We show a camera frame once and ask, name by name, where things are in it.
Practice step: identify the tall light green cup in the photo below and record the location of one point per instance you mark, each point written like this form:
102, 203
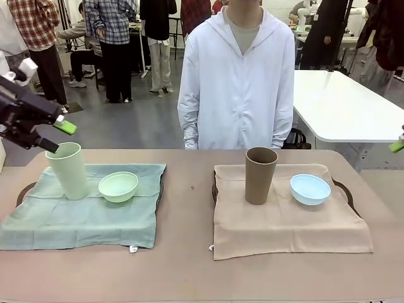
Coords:
71, 176

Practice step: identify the beige cloth mat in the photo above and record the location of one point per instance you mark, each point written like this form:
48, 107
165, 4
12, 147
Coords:
284, 230

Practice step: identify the tall brown cup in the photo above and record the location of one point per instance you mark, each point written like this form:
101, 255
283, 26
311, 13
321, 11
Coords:
260, 180

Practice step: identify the white rounded table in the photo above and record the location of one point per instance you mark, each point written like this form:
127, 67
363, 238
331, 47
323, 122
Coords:
344, 104

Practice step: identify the light blue bowl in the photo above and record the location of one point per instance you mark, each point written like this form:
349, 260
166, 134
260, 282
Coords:
311, 191

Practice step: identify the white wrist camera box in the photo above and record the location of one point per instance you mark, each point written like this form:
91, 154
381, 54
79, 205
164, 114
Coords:
27, 67

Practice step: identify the person in white hoodie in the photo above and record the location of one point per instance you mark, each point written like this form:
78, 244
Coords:
236, 88

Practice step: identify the hanging dark clothing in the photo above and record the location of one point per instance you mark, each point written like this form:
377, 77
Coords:
383, 38

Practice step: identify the bystander in black coat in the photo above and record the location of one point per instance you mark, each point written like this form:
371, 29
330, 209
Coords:
322, 34

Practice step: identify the bystander in blue plaid shirt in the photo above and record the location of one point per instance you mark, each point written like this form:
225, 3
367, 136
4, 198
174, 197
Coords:
113, 47

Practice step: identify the figure in black top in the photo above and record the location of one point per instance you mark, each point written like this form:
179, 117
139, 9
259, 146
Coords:
159, 31

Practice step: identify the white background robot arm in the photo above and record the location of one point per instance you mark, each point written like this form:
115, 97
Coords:
300, 12

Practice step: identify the seated bystander in grey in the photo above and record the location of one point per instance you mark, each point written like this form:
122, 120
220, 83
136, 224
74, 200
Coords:
79, 47

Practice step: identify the black backpack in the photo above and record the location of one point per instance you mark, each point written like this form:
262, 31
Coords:
298, 139

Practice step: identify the person's left forearm white sleeve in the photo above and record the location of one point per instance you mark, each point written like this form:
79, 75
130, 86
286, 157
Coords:
282, 131

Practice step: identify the bystander in dark red plaid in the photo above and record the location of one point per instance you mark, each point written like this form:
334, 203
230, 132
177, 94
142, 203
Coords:
195, 15

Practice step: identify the light green bowl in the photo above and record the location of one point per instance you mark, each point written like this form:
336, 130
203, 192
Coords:
118, 189

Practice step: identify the person's right forearm white sleeve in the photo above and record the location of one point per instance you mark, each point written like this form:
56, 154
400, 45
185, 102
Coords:
189, 129

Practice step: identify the bystander in red top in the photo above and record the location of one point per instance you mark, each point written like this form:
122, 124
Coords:
219, 5

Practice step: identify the bystander in red plaid shirt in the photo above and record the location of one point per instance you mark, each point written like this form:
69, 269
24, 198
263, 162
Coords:
36, 28

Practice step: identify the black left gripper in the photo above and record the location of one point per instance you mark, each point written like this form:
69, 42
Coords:
22, 116

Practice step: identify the green cloth mat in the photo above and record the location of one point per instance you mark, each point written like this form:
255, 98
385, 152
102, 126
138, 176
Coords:
79, 221

